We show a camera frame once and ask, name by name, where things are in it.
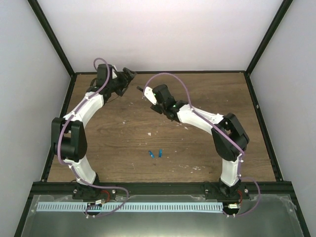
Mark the black aluminium frame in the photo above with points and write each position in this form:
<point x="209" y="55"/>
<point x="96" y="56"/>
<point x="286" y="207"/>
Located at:
<point x="278" y="187"/>

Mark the clear plastic sheet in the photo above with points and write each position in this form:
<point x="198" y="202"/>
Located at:
<point x="267" y="216"/>

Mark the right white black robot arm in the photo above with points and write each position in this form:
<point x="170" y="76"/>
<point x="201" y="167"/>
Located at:
<point x="229" y="137"/>

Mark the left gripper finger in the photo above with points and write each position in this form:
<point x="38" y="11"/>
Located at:
<point x="129" y="73"/>
<point x="122" y="89"/>

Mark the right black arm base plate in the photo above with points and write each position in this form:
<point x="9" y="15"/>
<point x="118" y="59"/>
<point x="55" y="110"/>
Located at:
<point x="219" y="195"/>

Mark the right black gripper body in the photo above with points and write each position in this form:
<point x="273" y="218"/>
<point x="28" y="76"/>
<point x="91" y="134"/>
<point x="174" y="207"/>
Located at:
<point x="161" y="107"/>

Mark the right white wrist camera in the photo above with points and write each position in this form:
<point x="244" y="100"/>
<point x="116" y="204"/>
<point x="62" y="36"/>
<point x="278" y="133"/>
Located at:
<point x="149" y="95"/>

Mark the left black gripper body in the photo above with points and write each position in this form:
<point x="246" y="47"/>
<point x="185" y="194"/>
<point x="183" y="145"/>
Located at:
<point x="112" y="85"/>

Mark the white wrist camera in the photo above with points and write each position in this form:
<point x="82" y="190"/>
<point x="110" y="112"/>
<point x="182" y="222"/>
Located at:
<point x="149" y="95"/>
<point x="114" y="72"/>

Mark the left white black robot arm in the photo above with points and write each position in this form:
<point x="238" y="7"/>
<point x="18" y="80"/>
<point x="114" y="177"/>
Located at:
<point x="68" y="138"/>

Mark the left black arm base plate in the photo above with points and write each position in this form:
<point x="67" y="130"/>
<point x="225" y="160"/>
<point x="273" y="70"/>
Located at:
<point x="93" y="194"/>

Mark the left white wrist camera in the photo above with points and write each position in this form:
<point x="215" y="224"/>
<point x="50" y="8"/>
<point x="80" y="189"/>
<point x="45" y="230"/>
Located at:
<point x="114" y="72"/>

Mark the left blue battery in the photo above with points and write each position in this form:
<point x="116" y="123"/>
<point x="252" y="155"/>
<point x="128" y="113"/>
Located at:
<point x="151" y="154"/>

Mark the light blue slotted cable duct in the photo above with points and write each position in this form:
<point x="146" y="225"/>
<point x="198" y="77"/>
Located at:
<point x="208" y="207"/>

